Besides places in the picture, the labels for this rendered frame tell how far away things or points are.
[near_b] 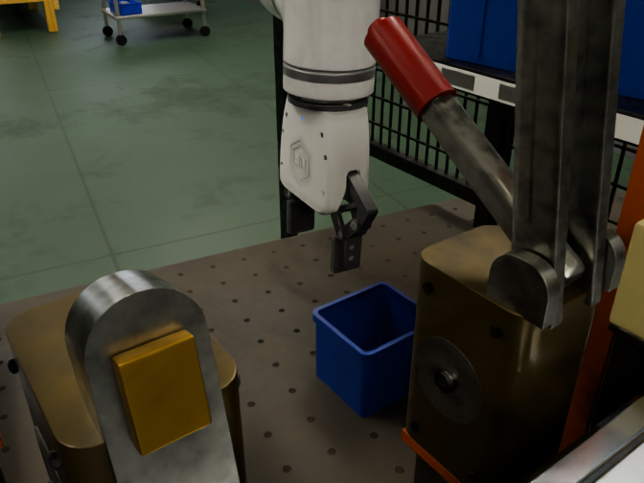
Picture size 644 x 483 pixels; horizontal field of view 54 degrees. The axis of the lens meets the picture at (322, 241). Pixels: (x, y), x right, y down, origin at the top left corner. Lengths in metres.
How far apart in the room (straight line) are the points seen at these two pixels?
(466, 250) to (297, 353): 0.50
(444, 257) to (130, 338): 0.17
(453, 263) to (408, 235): 0.75
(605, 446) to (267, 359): 0.55
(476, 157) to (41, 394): 0.20
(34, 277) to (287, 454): 1.86
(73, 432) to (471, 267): 0.19
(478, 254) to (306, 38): 0.30
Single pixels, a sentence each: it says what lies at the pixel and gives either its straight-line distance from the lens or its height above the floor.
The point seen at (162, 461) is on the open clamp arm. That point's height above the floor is 1.06.
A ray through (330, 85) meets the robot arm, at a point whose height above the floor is 1.06.
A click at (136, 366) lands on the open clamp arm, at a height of 1.09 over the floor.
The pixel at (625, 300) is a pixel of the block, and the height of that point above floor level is 1.02.
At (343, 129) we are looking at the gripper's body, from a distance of 0.56.
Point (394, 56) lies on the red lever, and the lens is 0.32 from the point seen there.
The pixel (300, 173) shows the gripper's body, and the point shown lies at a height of 0.96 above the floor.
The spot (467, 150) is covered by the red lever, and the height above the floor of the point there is 1.10.
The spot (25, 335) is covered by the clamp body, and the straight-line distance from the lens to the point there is 0.25.
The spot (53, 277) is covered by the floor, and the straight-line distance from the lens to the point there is 2.43.
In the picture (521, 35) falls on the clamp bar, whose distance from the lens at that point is 0.26.
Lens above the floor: 1.21
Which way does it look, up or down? 29 degrees down
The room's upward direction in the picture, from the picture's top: straight up
